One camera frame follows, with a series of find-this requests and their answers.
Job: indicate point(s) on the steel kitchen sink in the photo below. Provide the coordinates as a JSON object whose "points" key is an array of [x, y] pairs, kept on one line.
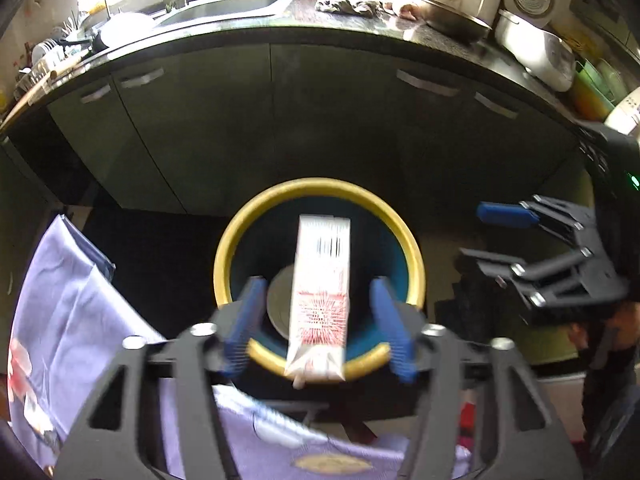
{"points": [[225, 7]]}

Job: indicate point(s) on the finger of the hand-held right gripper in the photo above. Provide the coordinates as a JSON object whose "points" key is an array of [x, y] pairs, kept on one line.
{"points": [[505, 213], [500, 266]]}

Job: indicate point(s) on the purple floral tablecloth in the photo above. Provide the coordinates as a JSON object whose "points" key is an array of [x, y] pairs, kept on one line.
{"points": [[65, 300]]}

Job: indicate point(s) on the black kitchen countertop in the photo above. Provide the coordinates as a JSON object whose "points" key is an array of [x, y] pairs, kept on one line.
{"points": [[320, 22]]}

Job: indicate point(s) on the grey round lid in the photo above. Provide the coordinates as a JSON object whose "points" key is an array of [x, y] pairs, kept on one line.
{"points": [[280, 305]]}

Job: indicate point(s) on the dish rack with dishes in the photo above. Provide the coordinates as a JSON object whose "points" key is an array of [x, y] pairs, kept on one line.
{"points": [[47, 52]]}

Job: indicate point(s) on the small dark faucet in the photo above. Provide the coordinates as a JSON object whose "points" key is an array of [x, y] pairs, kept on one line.
{"points": [[105, 2]]}

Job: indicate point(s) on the green kitchen base cabinet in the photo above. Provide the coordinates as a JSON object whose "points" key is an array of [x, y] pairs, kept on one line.
{"points": [[320, 110]]}

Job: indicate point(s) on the wooden cutting board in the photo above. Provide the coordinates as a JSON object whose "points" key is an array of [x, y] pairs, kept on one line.
{"points": [[52, 77]]}

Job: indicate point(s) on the green plastic baskets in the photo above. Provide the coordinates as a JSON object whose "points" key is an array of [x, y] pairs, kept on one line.
{"points": [[595, 87]]}

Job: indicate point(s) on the yellow-rimmed blue bowl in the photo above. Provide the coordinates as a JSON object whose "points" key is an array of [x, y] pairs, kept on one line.
{"points": [[320, 186]]}

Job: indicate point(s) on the white rice cooker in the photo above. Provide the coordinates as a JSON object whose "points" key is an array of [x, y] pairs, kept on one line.
{"points": [[537, 50]]}

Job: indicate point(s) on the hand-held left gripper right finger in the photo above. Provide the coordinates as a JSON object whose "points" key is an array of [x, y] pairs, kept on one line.
{"points": [[395, 330]]}

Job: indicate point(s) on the person's right forearm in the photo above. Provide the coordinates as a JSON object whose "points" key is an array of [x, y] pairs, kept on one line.
{"points": [[612, 400]]}

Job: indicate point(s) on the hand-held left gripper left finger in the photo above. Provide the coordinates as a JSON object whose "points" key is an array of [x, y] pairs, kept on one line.
{"points": [[246, 325]]}

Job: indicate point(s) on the white bowl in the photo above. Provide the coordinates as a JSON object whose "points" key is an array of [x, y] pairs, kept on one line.
{"points": [[127, 30]]}

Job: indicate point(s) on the red and white tube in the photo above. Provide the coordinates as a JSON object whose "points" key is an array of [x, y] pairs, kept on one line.
{"points": [[320, 285]]}

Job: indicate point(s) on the person's right hand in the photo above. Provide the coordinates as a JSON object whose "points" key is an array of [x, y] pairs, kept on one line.
{"points": [[627, 320]]}

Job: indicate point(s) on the crumpled grey rag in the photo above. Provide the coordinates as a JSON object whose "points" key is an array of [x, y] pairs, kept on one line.
{"points": [[347, 4]]}

